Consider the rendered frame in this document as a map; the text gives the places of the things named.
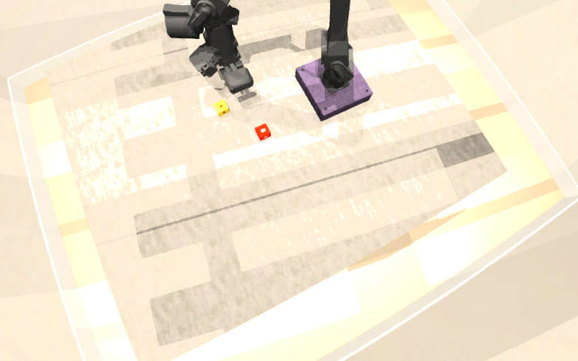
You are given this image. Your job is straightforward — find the red block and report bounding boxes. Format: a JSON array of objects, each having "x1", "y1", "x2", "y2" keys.
[{"x1": 254, "y1": 123, "x2": 271, "y2": 141}]

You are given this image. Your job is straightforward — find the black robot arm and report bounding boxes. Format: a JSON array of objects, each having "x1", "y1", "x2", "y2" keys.
[{"x1": 163, "y1": 0, "x2": 354, "y2": 94}]

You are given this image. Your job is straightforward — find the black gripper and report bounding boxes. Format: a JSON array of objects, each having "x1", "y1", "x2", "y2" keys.
[{"x1": 202, "y1": 31, "x2": 254, "y2": 94}]

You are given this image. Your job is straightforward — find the yellow block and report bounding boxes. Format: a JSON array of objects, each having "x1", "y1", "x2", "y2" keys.
[{"x1": 213, "y1": 100, "x2": 230, "y2": 116}]

